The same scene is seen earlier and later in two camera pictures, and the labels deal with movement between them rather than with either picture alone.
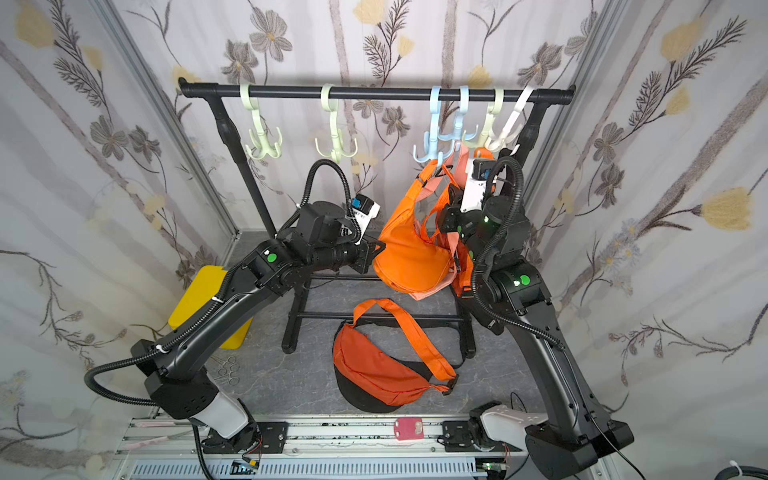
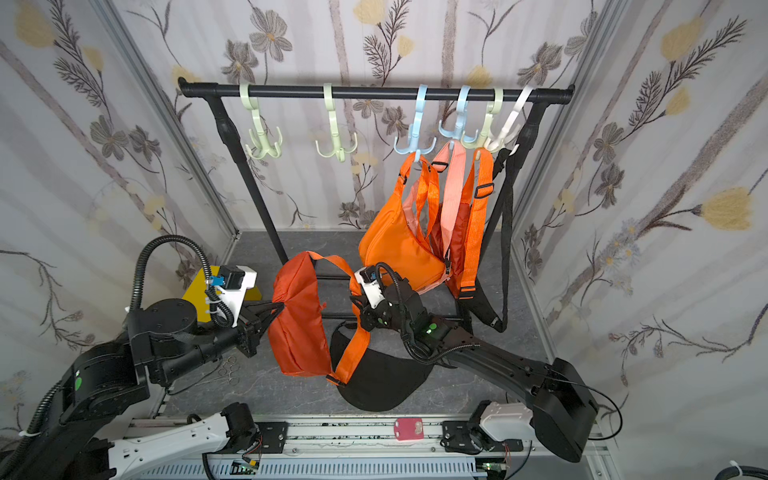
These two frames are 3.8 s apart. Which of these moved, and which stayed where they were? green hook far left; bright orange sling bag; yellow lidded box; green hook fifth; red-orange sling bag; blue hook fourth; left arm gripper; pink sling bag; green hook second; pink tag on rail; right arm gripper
Moved: bright orange sling bag; pink sling bag; red-orange sling bag; right arm gripper; left arm gripper
Stayed: green hook second; blue hook fourth; pink tag on rail; green hook fifth; yellow lidded box; green hook far left
